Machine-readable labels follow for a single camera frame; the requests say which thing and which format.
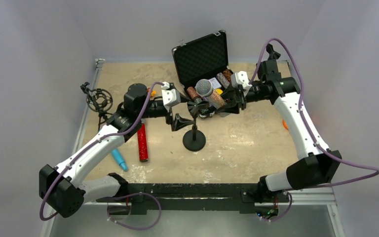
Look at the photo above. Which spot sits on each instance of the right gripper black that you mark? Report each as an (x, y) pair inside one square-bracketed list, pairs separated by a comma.
[(240, 99)]

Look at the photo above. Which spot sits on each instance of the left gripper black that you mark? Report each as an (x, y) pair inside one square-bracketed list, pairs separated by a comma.
[(170, 115)]

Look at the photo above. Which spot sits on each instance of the silver glitter microphone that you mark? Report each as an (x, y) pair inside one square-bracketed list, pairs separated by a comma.
[(205, 89)]

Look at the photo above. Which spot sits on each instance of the black mic stand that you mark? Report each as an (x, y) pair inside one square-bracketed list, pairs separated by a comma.
[(270, 65), (195, 140)]

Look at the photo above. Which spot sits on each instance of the red glitter microphone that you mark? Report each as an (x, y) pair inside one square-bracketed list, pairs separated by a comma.
[(142, 144)]

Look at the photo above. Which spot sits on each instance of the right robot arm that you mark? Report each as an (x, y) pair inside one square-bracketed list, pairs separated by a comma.
[(317, 163)]

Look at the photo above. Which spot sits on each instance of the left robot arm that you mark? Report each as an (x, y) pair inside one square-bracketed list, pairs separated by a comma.
[(63, 189)]

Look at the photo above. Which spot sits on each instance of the black poker chip case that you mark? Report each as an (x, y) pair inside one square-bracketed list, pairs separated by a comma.
[(202, 58)]

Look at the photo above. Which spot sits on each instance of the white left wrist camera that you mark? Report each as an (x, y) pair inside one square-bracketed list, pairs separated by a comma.
[(167, 99)]

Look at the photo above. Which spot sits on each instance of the black shock mount tripod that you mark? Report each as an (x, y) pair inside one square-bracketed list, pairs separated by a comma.
[(98, 100)]

